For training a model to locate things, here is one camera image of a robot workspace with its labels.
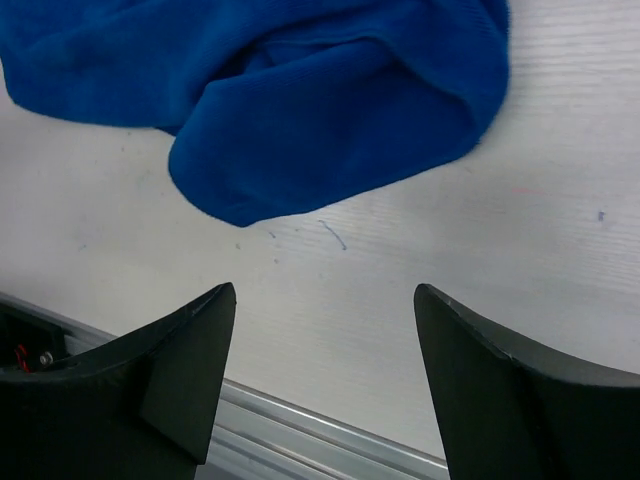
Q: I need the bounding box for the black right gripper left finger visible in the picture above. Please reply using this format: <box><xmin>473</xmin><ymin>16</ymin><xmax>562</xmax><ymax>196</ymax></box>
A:
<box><xmin>1</xmin><ymin>283</ymin><xmax>236</xmax><ymax>479</ymax></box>

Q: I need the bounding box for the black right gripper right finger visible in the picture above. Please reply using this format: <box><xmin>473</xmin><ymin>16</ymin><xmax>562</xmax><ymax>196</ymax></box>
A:
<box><xmin>414</xmin><ymin>284</ymin><xmax>639</xmax><ymax>479</ymax></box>

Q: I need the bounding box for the blue microfiber towel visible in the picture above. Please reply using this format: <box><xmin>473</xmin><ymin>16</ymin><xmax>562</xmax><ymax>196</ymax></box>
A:
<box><xmin>1</xmin><ymin>0</ymin><xmax>510</xmax><ymax>227</ymax></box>

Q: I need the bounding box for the aluminium mounting rail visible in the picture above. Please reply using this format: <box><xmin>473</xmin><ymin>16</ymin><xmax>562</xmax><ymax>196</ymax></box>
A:
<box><xmin>1</xmin><ymin>296</ymin><xmax>448</xmax><ymax>479</ymax></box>

